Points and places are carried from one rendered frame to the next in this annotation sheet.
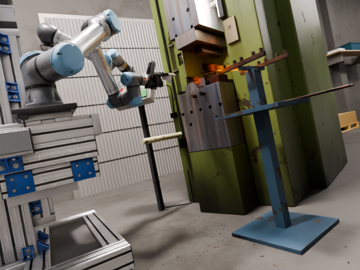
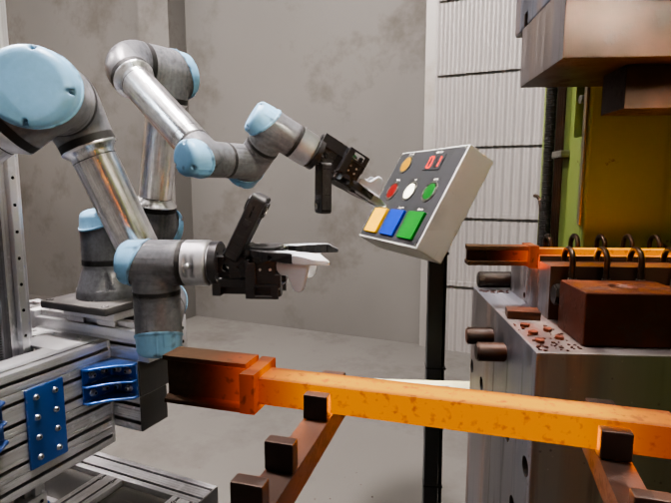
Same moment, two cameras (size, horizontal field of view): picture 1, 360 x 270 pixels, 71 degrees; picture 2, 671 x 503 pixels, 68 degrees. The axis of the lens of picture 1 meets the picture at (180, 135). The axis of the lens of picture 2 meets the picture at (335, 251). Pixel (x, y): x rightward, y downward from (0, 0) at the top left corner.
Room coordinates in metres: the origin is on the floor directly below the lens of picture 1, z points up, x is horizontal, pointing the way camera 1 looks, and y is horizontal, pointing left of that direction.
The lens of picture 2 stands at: (1.16, -0.62, 1.10)
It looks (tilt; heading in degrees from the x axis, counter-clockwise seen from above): 7 degrees down; 52
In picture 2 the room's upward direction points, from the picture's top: straight up
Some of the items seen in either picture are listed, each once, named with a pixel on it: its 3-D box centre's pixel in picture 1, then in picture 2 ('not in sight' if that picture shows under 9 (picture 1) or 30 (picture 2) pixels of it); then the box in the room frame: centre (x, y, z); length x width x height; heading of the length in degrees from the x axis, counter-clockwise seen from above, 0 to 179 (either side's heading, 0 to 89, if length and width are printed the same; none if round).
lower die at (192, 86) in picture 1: (210, 85); (665, 279); (2.04, -0.32, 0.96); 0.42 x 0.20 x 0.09; 138
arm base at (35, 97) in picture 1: (43, 99); not in sight; (1.04, 0.53, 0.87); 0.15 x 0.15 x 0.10
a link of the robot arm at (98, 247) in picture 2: not in sight; (107, 232); (1.48, 0.77, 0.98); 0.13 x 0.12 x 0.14; 15
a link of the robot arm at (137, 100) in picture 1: (132, 97); (159, 318); (1.43, 0.22, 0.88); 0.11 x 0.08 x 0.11; 66
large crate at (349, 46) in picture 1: (349, 49); not in sight; (6.93, -5.04, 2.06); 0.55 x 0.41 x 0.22; 119
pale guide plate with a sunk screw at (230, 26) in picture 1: (231, 30); not in sight; (1.77, -0.50, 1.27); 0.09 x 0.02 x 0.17; 48
